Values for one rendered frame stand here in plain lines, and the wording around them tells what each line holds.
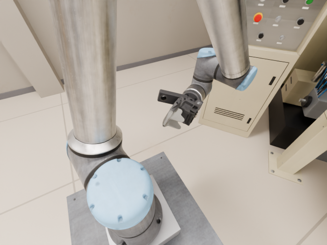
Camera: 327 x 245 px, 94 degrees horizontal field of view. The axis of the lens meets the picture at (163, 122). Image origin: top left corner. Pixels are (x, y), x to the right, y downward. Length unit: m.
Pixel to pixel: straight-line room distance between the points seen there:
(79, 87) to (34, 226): 1.39
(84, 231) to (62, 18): 0.71
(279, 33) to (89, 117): 1.30
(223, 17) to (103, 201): 0.45
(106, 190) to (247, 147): 1.60
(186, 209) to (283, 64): 1.17
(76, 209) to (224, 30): 0.83
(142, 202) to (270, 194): 1.38
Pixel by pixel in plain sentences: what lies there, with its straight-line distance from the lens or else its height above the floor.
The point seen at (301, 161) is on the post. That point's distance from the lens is 1.70.
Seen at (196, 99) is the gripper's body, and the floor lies 0.95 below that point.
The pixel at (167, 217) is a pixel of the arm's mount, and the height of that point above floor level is 0.71.
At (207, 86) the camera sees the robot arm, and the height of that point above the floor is 0.96.
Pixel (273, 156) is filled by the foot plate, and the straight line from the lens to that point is 1.88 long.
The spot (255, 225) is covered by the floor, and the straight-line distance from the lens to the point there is 1.51.
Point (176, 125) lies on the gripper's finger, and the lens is 0.53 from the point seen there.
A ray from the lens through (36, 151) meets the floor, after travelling 2.04.
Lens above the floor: 1.33
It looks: 46 degrees down
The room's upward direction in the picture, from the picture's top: straight up
